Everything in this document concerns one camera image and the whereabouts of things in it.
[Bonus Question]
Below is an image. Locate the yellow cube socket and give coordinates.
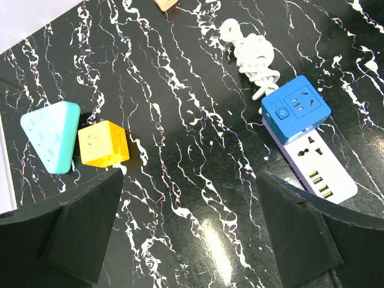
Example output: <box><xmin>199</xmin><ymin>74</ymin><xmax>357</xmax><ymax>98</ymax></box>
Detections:
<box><xmin>77</xmin><ymin>120</ymin><xmax>130</xmax><ymax>168</ymax></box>

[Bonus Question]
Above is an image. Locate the white coiled cable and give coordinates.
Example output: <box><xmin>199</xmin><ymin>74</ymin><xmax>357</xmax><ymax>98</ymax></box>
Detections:
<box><xmin>220</xmin><ymin>18</ymin><xmax>281</xmax><ymax>101</ymax></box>

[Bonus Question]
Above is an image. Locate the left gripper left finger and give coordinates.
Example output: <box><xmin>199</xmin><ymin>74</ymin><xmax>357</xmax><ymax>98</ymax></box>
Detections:
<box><xmin>1</xmin><ymin>168</ymin><xmax>124</xmax><ymax>287</ymax></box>

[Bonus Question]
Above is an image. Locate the teal triangular power socket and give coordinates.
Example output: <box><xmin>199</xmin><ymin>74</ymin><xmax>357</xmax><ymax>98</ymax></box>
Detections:
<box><xmin>20</xmin><ymin>101</ymin><xmax>80</xmax><ymax>174</ymax></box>

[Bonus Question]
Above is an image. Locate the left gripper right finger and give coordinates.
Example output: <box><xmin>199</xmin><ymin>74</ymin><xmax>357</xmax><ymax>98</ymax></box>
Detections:
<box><xmin>257</xmin><ymin>171</ymin><xmax>383</xmax><ymax>287</ymax></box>

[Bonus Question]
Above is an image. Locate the purple white power strip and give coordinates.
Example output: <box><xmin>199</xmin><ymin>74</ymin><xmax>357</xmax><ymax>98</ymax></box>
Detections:
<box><xmin>262</xmin><ymin>121</ymin><xmax>358</xmax><ymax>204</ymax></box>

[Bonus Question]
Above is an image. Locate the blue cube plug adapter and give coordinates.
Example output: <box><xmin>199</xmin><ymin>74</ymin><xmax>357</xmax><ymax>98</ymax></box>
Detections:
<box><xmin>262</xmin><ymin>75</ymin><xmax>331</xmax><ymax>145</ymax></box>

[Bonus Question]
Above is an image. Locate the salmon pink small adapter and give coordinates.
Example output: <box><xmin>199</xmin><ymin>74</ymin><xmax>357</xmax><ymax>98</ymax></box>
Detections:
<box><xmin>154</xmin><ymin>0</ymin><xmax>179</xmax><ymax>12</ymax></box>

